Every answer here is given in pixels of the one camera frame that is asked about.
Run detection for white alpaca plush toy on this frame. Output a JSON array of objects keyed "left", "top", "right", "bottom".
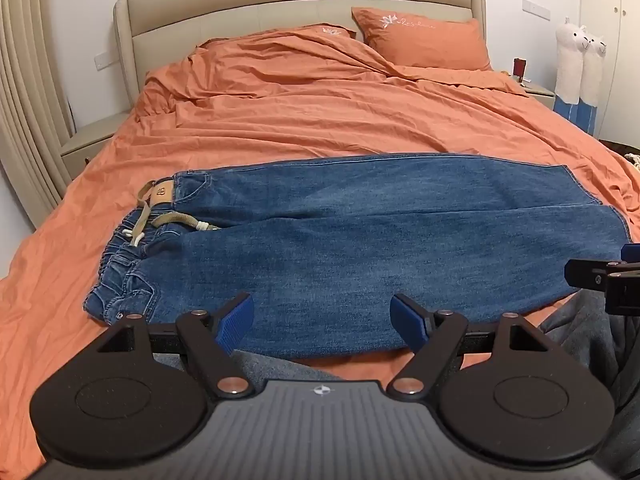
[
  {"left": 577, "top": 30, "right": 608, "bottom": 133},
  {"left": 552, "top": 17, "right": 588, "bottom": 121}
]

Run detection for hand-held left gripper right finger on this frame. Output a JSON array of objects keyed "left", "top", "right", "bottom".
[{"left": 387, "top": 292, "right": 558, "bottom": 401}]

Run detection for beige nightstand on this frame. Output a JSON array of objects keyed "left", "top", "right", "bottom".
[
  {"left": 520, "top": 80, "right": 557, "bottom": 111},
  {"left": 60, "top": 110, "right": 132, "bottom": 181}
]

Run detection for orange embroidered pillow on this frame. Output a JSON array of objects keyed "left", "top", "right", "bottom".
[
  {"left": 197, "top": 22, "right": 358, "bottom": 53},
  {"left": 351, "top": 6, "right": 493, "bottom": 72}
]

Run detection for beige curtain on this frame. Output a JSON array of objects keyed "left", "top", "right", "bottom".
[{"left": 0, "top": 0, "right": 76, "bottom": 226}]

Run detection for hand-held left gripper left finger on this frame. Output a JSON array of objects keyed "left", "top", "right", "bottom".
[{"left": 92, "top": 292, "right": 256, "bottom": 401}]

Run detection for blue denim pants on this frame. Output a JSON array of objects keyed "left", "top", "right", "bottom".
[{"left": 82, "top": 152, "right": 633, "bottom": 361}]

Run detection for white wardrobe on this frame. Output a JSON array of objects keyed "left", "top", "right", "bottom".
[{"left": 580, "top": 0, "right": 640, "bottom": 146}]

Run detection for beige padded headboard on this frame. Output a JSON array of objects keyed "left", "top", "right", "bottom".
[{"left": 114, "top": 0, "right": 488, "bottom": 126}]

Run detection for orange duvet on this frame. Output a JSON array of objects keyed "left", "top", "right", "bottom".
[{"left": 0, "top": 22, "right": 640, "bottom": 461}]

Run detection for person's grey clothing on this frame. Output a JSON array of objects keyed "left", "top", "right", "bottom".
[{"left": 150, "top": 287, "right": 640, "bottom": 461}]

